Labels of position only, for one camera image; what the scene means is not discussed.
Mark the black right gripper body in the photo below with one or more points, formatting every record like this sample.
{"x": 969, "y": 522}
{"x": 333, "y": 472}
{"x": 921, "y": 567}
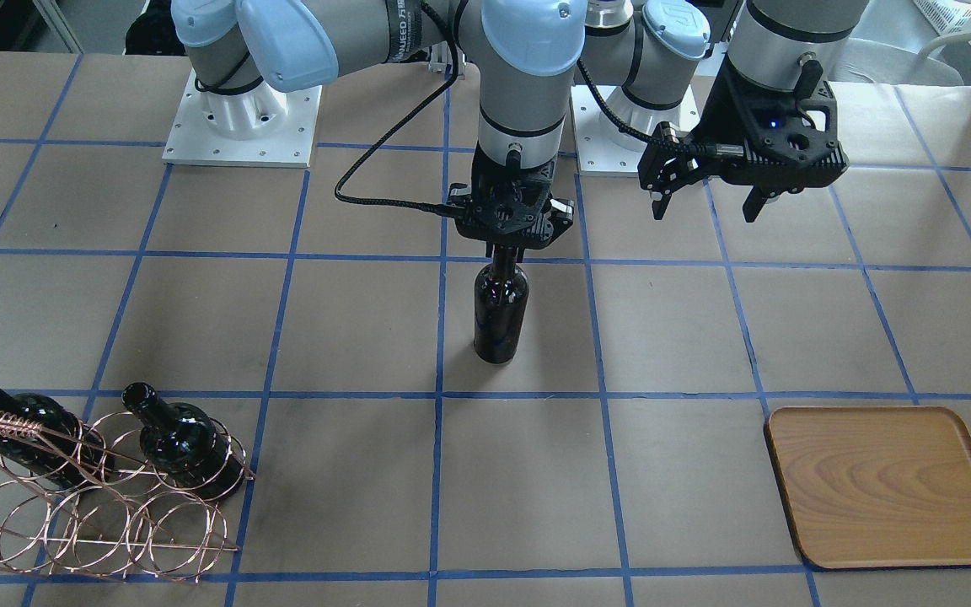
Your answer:
{"x": 564, "y": 211}

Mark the dark wine bottle in basket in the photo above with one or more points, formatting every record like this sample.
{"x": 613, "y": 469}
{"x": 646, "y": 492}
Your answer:
{"x": 183, "y": 442}

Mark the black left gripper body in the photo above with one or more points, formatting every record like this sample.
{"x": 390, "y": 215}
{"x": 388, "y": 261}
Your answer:
{"x": 719, "y": 120}

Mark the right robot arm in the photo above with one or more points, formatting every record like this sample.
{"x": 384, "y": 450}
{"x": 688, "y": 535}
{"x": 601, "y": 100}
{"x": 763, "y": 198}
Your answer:
{"x": 526, "y": 53}

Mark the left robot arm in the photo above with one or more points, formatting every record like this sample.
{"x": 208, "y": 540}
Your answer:
{"x": 641, "y": 55}

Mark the wooden tray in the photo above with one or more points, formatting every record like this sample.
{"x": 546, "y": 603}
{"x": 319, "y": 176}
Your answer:
{"x": 874, "y": 486}

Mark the dark glass wine bottle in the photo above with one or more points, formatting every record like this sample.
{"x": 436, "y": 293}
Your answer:
{"x": 501, "y": 296}

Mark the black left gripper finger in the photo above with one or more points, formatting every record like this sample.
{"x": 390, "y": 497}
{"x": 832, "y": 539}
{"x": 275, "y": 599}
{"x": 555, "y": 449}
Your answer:
{"x": 754, "y": 203}
{"x": 660, "y": 200}

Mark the copper wire bottle basket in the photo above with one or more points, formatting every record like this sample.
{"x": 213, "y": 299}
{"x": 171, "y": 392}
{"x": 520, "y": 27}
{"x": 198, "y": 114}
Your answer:
{"x": 131, "y": 521}

